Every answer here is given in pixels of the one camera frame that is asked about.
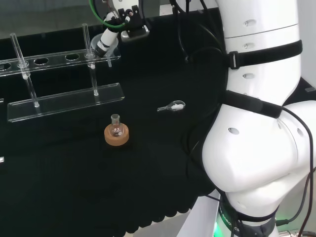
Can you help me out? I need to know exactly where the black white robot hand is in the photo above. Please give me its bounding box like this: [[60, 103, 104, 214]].
[[94, 0, 145, 59]]

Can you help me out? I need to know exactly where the translucent plastic funnel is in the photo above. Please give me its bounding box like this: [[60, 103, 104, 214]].
[[90, 34, 119, 68]]

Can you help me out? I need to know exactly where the clear funnel stand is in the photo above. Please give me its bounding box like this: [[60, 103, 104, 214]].
[[0, 23, 125, 123]]

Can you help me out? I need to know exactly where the glass weighing funnel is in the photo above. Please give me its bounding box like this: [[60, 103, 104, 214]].
[[157, 100, 186, 112]]

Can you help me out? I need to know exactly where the round-bottom glass flask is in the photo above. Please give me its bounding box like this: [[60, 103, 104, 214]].
[[110, 114, 123, 137]]

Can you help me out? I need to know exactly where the black cloth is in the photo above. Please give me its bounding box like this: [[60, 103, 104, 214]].
[[0, 11, 316, 234]]

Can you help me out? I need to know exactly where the green cable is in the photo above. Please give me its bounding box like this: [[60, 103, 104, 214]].
[[88, 0, 130, 28]]

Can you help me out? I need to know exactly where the black cable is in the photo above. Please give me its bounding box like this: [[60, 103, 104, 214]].
[[169, 0, 225, 62], [275, 106, 313, 225]]

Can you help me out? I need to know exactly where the cork ring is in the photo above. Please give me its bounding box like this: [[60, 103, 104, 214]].
[[104, 123, 130, 147]]

